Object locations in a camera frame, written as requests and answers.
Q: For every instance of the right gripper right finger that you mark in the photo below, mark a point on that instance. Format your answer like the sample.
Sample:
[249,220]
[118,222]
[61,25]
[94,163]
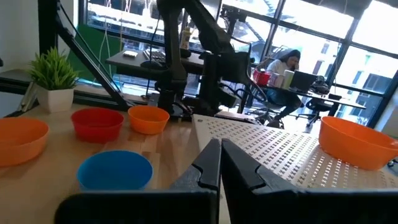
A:
[239,174]

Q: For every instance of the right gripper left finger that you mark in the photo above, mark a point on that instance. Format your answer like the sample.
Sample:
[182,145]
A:
[208,168]

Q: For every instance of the blue plastic mini bowl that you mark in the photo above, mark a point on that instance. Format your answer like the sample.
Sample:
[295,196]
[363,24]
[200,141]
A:
[115,174]

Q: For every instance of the red plastic mini bowl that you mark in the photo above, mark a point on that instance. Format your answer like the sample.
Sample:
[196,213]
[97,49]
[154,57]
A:
[96,130]

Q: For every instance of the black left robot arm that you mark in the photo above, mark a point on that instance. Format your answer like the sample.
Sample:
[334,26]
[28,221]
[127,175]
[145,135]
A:
[172,62]

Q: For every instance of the white perforated metal shelf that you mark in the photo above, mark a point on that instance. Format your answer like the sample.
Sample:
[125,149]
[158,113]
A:
[264,149]

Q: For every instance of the red basket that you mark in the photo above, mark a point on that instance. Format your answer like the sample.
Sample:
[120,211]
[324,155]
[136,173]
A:
[261,78]

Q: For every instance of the white yellow bottle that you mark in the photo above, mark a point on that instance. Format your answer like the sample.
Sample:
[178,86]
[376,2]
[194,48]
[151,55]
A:
[185,39]

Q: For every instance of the black keyboard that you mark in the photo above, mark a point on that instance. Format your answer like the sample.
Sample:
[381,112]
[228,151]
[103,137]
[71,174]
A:
[154,56]

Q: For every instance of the black computer mouse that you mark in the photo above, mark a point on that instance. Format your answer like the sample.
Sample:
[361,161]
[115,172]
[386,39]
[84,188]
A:
[150,64]

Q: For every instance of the person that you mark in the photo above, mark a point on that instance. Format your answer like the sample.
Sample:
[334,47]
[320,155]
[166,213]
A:
[280,67]

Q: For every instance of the office desk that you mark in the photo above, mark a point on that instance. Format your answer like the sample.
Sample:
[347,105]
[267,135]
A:
[130,67]

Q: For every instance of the black laptop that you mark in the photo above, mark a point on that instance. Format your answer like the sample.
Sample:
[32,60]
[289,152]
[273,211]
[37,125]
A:
[302,81]

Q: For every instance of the small white box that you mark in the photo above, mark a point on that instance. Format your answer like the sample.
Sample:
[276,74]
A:
[130,53]

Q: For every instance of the black office chair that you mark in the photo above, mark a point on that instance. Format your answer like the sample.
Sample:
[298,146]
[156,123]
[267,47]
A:
[315,107]

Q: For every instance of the black bag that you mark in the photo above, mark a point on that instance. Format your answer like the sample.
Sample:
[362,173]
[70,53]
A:
[320,87]

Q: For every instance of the small black box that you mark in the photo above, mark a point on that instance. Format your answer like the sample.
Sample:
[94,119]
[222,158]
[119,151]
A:
[335,96]

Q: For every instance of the green board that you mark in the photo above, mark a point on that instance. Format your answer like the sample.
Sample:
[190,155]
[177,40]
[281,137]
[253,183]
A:
[90,43]

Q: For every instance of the dark office table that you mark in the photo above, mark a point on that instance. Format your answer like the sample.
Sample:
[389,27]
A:
[348,102]

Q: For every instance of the green plant in white pot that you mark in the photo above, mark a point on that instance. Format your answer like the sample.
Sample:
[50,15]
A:
[55,99]

